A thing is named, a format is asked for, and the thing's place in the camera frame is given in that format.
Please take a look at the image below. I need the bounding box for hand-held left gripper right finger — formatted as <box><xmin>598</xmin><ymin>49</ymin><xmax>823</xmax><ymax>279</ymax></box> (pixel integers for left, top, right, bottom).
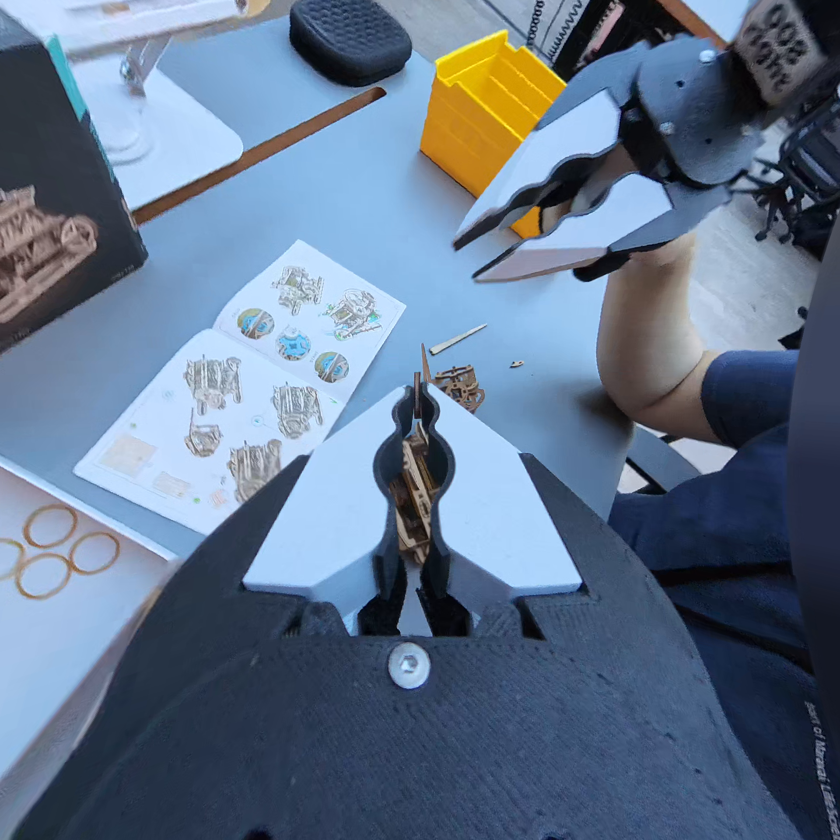
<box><xmin>419</xmin><ymin>382</ymin><xmax>585</xmax><ymax>637</ymax></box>

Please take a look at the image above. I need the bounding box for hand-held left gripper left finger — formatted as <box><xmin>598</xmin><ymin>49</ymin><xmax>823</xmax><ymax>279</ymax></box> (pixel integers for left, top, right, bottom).
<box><xmin>241</xmin><ymin>386</ymin><xmax>421</xmax><ymax>636</ymax></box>

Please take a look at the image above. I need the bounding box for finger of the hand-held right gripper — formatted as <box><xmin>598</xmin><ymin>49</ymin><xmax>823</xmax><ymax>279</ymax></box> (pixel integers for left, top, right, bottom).
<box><xmin>451</xmin><ymin>87</ymin><xmax>627</xmax><ymax>252</ymax></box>
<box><xmin>472</xmin><ymin>171</ymin><xmax>676</xmax><ymax>284</ymax></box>

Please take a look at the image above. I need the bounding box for wooden mechanical model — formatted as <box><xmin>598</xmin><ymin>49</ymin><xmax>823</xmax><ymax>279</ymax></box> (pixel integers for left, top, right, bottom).
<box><xmin>387</xmin><ymin>371</ymin><xmax>442</xmax><ymax>565</ymax></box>

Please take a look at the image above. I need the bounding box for black model kit box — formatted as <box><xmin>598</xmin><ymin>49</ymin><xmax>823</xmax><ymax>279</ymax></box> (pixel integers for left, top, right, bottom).
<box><xmin>0</xmin><ymin>10</ymin><xmax>148</xmax><ymax>355</ymax></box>

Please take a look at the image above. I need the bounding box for person's right hand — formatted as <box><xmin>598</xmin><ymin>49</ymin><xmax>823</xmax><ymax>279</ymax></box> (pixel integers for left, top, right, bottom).
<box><xmin>539</xmin><ymin>193</ymin><xmax>595</xmax><ymax>236</ymax></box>

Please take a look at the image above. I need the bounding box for yellow plastic bin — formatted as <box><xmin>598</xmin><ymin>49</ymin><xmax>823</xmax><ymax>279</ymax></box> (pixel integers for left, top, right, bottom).
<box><xmin>420</xmin><ymin>29</ymin><xmax>568</xmax><ymax>240</ymax></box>

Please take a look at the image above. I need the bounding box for black office chair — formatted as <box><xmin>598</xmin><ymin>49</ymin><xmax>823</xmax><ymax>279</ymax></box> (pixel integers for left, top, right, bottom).
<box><xmin>748</xmin><ymin>92</ymin><xmax>840</xmax><ymax>257</ymax></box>

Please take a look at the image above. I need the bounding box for small wooden gear assembly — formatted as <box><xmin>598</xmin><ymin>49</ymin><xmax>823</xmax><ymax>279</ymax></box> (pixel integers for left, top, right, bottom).
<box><xmin>430</xmin><ymin>364</ymin><xmax>487</xmax><ymax>414</ymax></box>

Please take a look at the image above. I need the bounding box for assembly instruction booklet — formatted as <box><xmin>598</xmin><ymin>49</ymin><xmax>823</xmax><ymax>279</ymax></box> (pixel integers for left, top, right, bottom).
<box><xmin>73</xmin><ymin>239</ymin><xmax>408</xmax><ymax>536</ymax></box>

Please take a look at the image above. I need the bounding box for pale wooden stick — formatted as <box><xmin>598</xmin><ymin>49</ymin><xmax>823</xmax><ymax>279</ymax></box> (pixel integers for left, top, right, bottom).
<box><xmin>430</xmin><ymin>323</ymin><xmax>488</xmax><ymax>356</ymax></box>

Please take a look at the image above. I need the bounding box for black textured cushion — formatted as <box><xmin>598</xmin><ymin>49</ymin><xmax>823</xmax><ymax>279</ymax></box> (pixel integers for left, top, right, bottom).
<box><xmin>289</xmin><ymin>0</ymin><xmax>413</xmax><ymax>88</ymax></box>

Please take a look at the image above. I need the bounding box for white paper sheet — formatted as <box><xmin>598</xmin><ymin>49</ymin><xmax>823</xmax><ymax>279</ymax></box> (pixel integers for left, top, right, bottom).
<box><xmin>0</xmin><ymin>456</ymin><xmax>178</xmax><ymax>815</ymax></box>

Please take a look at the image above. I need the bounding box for white lamp stand base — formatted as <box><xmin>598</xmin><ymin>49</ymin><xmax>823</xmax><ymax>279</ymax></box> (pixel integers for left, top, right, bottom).
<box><xmin>69</xmin><ymin>36</ymin><xmax>245</xmax><ymax>211</ymax></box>

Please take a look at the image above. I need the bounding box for coiled cable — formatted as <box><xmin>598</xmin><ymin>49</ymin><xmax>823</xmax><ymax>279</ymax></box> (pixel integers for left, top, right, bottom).
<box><xmin>528</xmin><ymin>0</ymin><xmax>585</xmax><ymax>60</ymax></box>

